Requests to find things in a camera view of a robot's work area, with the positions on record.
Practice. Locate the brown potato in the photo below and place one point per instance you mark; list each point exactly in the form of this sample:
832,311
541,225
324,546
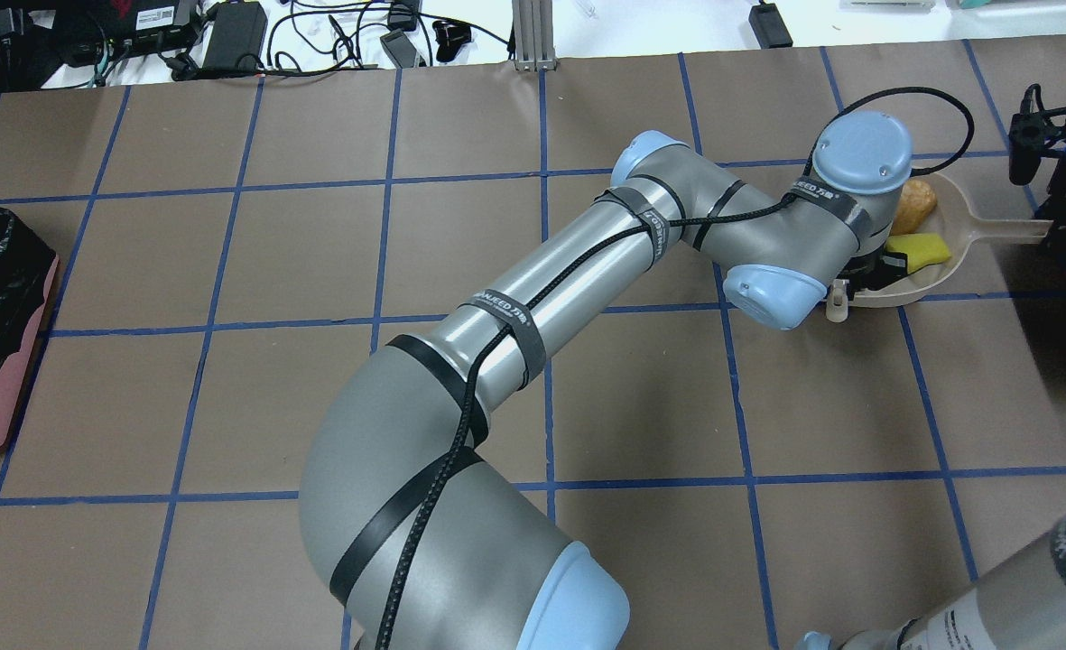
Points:
917,201

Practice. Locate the white plastic dustpan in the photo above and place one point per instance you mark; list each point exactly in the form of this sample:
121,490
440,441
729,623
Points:
955,224

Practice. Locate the white hand brush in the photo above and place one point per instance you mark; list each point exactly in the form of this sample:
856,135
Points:
837,305

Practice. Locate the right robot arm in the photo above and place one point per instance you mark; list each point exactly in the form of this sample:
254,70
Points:
1021,604

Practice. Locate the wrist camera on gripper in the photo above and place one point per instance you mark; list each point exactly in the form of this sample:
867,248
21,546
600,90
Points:
1035,133

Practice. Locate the aluminium frame post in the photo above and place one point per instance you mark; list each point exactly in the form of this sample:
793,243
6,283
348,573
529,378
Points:
532,36

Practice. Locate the black power adapter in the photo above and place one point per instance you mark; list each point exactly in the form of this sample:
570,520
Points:
400,50

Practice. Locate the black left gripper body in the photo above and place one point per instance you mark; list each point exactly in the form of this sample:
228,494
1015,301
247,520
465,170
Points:
875,268

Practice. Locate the yellow sponge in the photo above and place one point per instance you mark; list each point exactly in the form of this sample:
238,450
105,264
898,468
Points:
920,250

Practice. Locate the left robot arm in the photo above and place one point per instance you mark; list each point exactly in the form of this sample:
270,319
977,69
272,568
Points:
424,543

